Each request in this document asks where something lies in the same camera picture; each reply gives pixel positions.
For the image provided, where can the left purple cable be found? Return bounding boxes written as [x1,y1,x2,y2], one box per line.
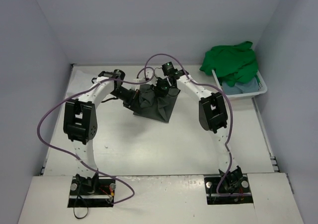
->
[36,68,154,205]

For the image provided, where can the green t shirt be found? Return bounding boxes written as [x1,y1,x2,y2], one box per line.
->
[199,41,258,87]

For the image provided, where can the grey t shirt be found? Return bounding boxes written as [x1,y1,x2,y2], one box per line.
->
[133,84,180,123]

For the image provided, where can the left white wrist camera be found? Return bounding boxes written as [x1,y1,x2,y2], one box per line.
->
[133,77,151,84]

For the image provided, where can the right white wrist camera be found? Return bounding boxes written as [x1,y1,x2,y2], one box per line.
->
[144,68,156,81]

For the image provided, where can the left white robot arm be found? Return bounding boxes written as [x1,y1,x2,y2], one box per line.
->
[63,70,141,195]

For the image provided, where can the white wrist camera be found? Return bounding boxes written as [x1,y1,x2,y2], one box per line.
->
[144,68,156,81]
[133,77,151,84]

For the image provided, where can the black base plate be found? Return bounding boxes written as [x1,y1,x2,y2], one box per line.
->
[204,175,253,205]
[68,177,115,208]

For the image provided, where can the light blue t shirt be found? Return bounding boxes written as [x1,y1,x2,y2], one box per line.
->
[222,77,259,95]

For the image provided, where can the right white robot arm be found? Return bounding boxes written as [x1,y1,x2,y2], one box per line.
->
[157,62,243,197]

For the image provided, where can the white laundry basket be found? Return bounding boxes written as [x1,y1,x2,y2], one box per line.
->
[212,70,267,100]

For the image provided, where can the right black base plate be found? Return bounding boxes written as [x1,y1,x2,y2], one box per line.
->
[204,175,253,205]

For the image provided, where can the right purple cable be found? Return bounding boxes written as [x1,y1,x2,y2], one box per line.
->
[144,53,234,196]

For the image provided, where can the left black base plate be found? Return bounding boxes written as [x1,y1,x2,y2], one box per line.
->
[68,177,115,208]

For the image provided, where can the purple cable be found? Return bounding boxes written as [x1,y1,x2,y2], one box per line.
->
[144,53,234,196]
[36,68,154,205]

